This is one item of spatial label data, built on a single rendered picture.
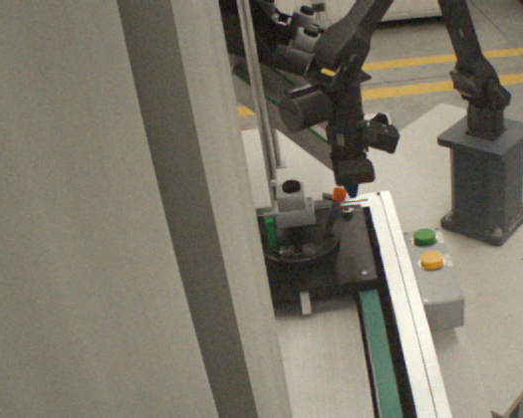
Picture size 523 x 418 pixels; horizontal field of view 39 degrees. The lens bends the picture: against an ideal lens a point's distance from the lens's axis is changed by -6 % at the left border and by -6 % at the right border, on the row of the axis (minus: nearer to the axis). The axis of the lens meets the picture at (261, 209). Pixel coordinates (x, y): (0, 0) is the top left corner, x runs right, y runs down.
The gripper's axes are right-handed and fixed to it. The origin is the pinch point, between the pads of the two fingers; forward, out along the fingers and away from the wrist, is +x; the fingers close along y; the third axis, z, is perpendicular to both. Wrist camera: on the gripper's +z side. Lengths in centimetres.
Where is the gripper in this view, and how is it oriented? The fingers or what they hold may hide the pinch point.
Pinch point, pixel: (351, 179)
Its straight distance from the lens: 126.8
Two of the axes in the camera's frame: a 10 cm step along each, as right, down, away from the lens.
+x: 1.4, 8.5, 5.0
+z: 9.9, -1.2, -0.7
